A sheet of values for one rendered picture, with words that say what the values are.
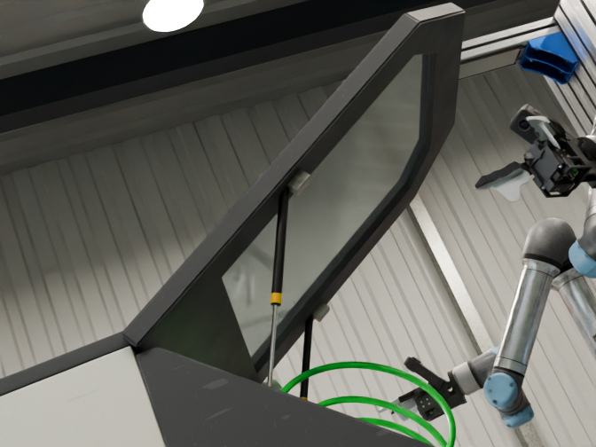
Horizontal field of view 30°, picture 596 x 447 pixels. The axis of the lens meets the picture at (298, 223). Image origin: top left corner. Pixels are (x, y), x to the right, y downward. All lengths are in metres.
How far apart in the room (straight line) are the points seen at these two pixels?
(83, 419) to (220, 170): 8.17
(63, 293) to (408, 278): 2.91
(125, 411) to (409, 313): 7.70
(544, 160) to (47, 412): 0.91
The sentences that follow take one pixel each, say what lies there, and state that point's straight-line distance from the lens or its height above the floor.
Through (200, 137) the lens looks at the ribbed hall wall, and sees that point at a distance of 10.16.
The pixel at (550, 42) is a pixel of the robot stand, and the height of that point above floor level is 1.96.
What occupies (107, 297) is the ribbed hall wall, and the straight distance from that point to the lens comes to 9.43.
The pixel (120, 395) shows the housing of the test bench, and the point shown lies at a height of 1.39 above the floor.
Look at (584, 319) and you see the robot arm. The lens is 2.76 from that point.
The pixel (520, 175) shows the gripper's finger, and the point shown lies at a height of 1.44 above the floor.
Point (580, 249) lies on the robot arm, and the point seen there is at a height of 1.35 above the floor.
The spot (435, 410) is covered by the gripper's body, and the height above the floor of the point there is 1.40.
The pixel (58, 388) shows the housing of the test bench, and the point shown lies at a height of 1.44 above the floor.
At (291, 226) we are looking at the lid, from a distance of 2.18.
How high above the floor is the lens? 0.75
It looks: 25 degrees up
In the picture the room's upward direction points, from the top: 24 degrees counter-clockwise
